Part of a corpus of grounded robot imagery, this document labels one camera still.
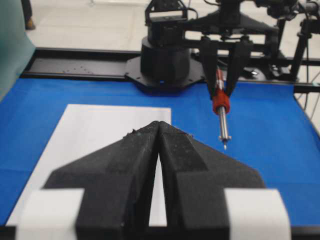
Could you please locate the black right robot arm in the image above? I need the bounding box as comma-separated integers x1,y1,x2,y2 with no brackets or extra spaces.
125,0,278,97

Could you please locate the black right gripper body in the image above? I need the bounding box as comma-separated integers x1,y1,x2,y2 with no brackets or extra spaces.
183,0,279,54

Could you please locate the black aluminium table frame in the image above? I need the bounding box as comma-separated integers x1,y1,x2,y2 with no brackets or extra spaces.
21,48,320,94

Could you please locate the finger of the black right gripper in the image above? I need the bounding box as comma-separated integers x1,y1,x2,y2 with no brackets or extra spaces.
224,41,254,97
199,37,219,100

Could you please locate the blue table mat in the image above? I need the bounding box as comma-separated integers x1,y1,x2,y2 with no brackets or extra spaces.
0,78,320,226

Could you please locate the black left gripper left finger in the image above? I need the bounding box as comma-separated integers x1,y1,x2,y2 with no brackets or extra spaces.
14,120,161,240

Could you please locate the orange handled soldering iron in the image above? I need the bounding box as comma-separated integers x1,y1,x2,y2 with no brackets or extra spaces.
212,68,231,150

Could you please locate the dark green backdrop sheet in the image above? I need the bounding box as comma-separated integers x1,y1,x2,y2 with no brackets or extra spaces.
0,0,35,99

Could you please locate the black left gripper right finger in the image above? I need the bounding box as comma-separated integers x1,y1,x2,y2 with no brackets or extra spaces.
158,120,293,240

